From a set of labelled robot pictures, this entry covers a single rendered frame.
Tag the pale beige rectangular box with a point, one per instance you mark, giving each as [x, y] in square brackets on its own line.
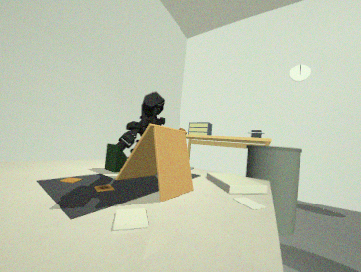
[233, 183]

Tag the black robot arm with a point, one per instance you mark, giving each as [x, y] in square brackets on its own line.
[152, 103]

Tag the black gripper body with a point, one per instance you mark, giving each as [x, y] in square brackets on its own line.
[137, 125]

